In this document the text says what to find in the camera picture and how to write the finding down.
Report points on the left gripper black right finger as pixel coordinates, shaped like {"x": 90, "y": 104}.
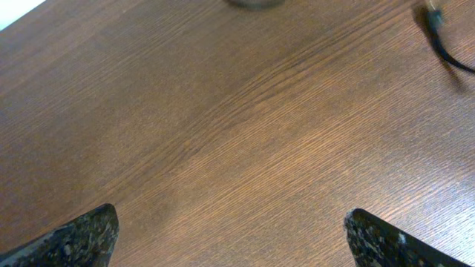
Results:
{"x": 376, "y": 243}

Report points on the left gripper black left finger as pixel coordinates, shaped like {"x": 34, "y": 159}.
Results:
{"x": 87, "y": 240}

